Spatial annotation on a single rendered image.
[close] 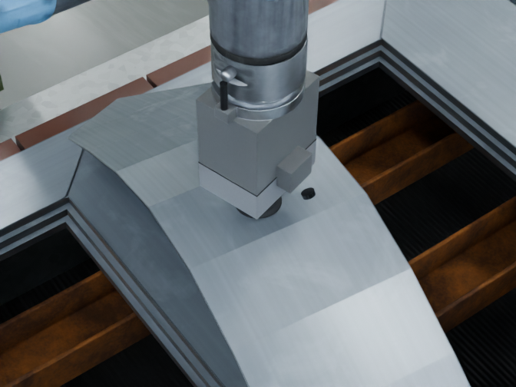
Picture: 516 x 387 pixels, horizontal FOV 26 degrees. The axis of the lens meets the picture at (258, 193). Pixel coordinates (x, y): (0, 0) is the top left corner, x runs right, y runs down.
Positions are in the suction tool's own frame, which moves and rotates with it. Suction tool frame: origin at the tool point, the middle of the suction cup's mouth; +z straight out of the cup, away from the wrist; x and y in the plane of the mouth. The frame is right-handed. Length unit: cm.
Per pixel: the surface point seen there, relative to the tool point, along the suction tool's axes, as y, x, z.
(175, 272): -2.2, 8.9, 14.2
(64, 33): 83, 123, 99
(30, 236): -7.0, 25.5, 16.2
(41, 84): 67, 115, 99
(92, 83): 25, 49, 31
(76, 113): 9.7, 34.7, 16.2
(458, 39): 46.9, 4.8, 14.2
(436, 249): 25.9, -6.7, 26.2
